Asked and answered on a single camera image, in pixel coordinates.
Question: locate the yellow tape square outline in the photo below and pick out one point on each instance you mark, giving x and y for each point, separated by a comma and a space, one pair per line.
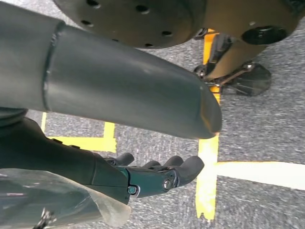
207, 177
95, 143

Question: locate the tan and black robot leg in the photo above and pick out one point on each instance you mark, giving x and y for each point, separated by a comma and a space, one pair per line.
119, 22

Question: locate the clear plastic cover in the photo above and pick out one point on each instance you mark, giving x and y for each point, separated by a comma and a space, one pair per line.
59, 205

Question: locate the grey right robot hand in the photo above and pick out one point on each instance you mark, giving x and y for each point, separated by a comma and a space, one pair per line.
107, 85

